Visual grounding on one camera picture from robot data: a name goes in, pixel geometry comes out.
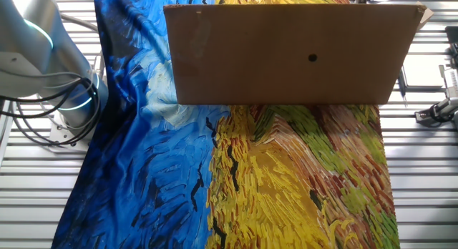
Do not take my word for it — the black base cable loop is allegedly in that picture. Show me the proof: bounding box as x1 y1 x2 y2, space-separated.
0 76 102 147

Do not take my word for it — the dark pen tool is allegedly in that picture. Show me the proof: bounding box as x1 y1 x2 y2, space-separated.
396 65 409 109

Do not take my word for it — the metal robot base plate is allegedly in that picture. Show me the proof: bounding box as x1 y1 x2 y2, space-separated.
48 114 92 153

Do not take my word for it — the silver slotted bracket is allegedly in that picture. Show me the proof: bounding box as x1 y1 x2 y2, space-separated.
438 64 458 99

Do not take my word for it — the brown cardboard box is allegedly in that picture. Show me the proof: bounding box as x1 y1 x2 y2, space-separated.
163 1 434 106

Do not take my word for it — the grey flat tray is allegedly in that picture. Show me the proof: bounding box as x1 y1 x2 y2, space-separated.
400 54 447 92

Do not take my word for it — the painting print cloth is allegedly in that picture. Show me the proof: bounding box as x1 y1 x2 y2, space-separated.
51 0 401 249

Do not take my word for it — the grey clamp device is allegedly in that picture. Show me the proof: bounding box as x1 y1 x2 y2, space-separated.
414 97 458 130

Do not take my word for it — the grey base cable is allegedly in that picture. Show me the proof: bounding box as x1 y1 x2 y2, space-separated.
0 68 94 132

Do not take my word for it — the black box device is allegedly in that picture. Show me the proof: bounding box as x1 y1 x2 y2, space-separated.
444 26 458 67

